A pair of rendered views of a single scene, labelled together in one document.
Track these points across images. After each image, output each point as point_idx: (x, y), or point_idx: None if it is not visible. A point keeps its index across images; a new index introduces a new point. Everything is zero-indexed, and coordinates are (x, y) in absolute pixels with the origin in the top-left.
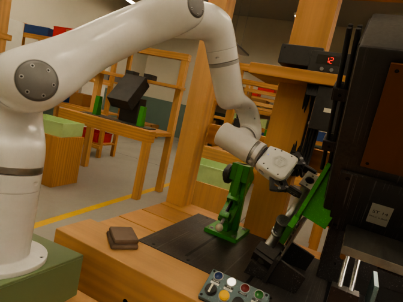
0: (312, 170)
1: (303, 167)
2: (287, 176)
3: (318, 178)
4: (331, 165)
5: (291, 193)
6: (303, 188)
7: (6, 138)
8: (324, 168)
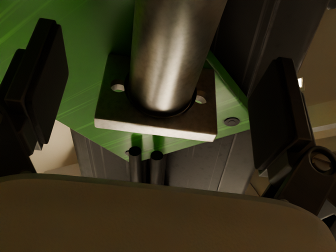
0: (251, 118)
1: (273, 165)
2: (161, 198)
3: (87, 137)
4: (91, 166)
5: (6, 83)
6: (132, 53)
7: None
8: (118, 155)
